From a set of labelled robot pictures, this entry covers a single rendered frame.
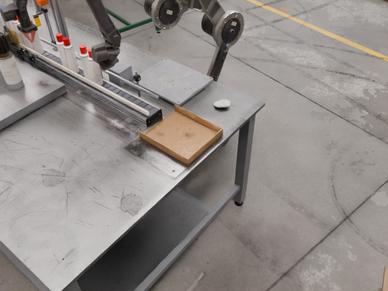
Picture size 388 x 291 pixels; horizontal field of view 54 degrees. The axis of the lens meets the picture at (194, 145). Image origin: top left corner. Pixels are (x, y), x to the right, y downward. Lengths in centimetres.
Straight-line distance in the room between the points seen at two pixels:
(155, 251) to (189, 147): 66
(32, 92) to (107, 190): 80
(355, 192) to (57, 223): 199
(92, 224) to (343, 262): 153
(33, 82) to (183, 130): 89
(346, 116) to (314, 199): 99
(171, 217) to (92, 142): 70
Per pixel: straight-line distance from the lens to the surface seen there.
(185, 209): 228
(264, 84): 364
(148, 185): 161
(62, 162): 179
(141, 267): 210
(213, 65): 260
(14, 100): 217
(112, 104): 200
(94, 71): 206
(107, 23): 178
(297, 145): 305
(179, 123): 187
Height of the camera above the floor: 204
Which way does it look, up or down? 44 degrees down
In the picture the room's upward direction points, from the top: 1 degrees counter-clockwise
